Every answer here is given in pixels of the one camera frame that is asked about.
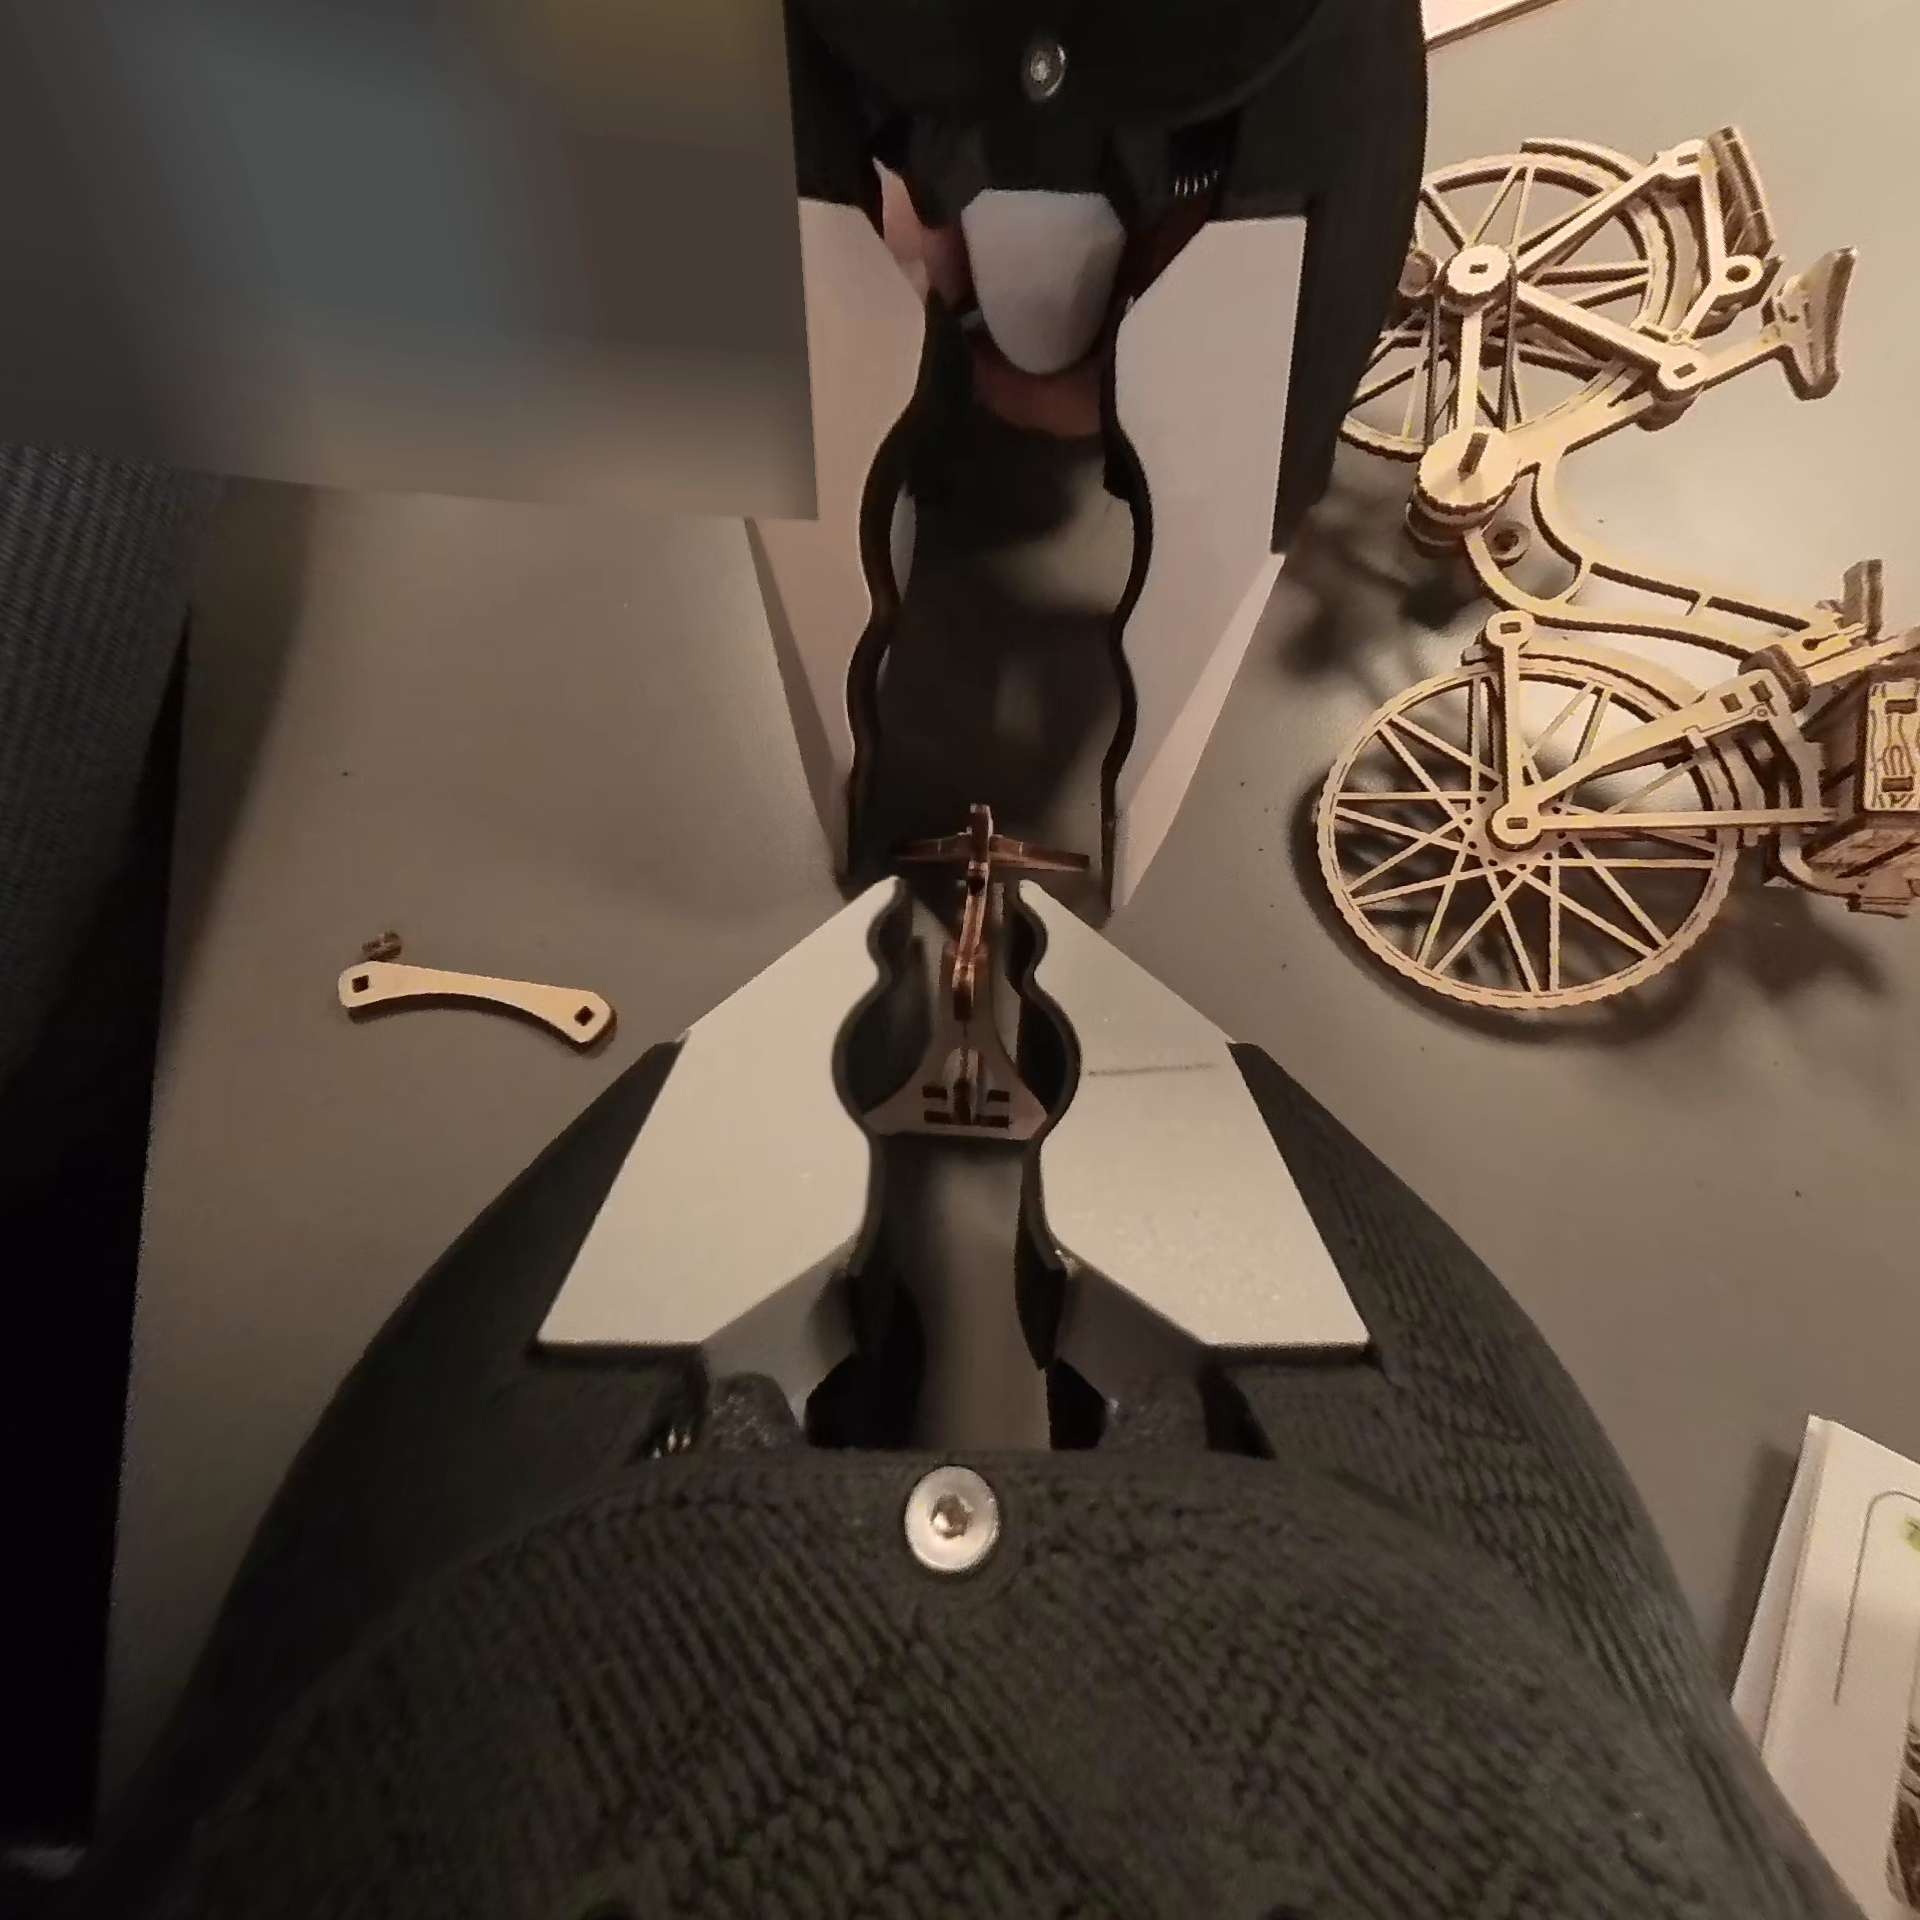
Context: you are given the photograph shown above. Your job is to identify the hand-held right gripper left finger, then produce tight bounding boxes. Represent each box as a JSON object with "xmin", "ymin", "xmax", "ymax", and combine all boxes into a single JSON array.
[{"xmin": 532, "ymin": 880, "xmax": 922, "ymax": 1445}]

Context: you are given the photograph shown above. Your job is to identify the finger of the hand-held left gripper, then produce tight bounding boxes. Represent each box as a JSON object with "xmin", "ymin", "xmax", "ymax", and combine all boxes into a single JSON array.
[
  {"xmin": 1094, "ymin": 207, "xmax": 1310, "ymax": 921},
  {"xmin": 747, "ymin": 198, "xmax": 934, "ymax": 885}
]

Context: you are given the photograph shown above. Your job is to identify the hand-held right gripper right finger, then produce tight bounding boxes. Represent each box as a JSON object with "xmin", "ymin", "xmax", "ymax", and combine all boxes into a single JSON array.
[{"xmin": 997, "ymin": 883, "xmax": 1372, "ymax": 1445}]

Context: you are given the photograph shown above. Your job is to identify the triangular wooden bracket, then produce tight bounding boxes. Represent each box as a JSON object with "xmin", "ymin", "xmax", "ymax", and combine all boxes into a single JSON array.
[
  {"xmin": 893, "ymin": 804, "xmax": 1093, "ymax": 886},
  {"xmin": 859, "ymin": 1035, "xmax": 1055, "ymax": 1145}
]

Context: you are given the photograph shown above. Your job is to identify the wooden bicycle model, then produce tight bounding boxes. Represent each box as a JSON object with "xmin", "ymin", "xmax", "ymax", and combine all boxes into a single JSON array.
[{"xmin": 1316, "ymin": 128, "xmax": 1920, "ymax": 1022}]

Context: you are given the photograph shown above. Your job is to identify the person's left hand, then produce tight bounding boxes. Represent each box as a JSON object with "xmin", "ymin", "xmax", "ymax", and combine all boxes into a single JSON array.
[{"xmin": 967, "ymin": 351, "xmax": 1123, "ymax": 440}]

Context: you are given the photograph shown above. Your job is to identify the laser-cut wooden sheet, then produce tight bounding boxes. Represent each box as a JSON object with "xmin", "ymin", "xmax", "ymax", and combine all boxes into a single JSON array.
[{"xmin": 1422, "ymin": 0, "xmax": 1594, "ymax": 43}]

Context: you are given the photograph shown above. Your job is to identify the white instruction booklet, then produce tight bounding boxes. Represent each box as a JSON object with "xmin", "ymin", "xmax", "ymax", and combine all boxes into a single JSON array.
[{"xmin": 1733, "ymin": 1412, "xmax": 1920, "ymax": 1920}]

